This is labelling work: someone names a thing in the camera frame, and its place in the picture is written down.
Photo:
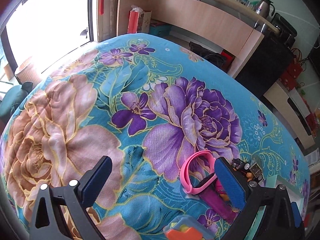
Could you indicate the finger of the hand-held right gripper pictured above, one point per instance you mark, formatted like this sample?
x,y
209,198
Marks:
x,y
297,213

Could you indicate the beige paper bag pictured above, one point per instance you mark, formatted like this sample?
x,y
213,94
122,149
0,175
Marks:
x,y
145,21

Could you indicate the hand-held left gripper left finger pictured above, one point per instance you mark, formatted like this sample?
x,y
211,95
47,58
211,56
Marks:
x,y
97,179

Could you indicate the black toy car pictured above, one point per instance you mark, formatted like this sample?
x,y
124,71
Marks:
x,y
255,170

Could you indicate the white paper sheet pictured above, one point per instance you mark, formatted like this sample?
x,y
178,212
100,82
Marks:
x,y
313,156

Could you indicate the teal plastic crate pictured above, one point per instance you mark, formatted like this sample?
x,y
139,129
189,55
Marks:
x,y
160,29

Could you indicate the teal cushion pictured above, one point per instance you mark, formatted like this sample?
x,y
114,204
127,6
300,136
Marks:
x,y
12,100

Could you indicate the red gift bags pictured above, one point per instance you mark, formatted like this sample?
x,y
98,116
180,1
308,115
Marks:
x,y
292,72

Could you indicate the steel kettle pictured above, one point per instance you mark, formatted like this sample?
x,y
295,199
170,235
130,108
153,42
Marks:
x,y
263,6

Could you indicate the black bag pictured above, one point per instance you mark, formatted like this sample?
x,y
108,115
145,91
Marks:
x,y
207,53

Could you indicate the black coffee machine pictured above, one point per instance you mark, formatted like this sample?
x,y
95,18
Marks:
x,y
285,27

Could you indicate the black cabinet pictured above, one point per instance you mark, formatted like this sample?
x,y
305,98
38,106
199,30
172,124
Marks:
x,y
265,65

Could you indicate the red paper bag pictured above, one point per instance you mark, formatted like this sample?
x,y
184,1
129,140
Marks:
x,y
133,21

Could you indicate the pink watch band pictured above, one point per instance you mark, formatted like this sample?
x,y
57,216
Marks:
x,y
186,172

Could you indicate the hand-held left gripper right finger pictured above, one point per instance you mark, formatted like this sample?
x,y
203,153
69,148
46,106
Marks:
x,y
228,182

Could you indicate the wooden counter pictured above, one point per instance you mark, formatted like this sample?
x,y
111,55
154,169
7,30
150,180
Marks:
x,y
200,17

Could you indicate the low television cabinet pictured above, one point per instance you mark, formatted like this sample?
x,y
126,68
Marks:
x,y
287,105

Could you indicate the floral printed blanket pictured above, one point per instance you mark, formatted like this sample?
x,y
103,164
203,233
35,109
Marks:
x,y
100,120

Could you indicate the wicker basket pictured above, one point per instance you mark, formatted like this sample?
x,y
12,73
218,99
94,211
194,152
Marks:
x,y
27,70

